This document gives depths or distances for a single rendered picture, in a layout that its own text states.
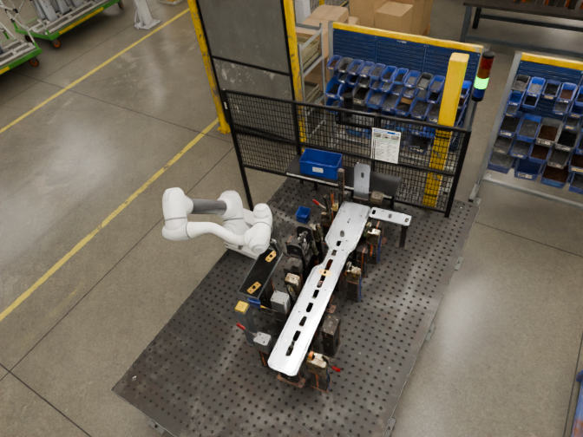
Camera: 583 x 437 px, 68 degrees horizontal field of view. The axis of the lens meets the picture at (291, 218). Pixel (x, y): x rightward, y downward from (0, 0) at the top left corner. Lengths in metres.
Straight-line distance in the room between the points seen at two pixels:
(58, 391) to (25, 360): 0.49
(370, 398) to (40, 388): 2.74
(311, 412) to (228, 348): 0.68
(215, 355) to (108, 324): 1.55
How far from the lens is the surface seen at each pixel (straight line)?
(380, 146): 3.30
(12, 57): 8.81
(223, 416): 2.89
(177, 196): 2.70
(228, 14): 4.81
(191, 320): 3.21
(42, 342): 4.57
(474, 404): 3.69
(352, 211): 3.21
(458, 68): 2.91
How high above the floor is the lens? 3.37
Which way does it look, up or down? 48 degrees down
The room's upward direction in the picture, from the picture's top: 8 degrees counter-clockwise
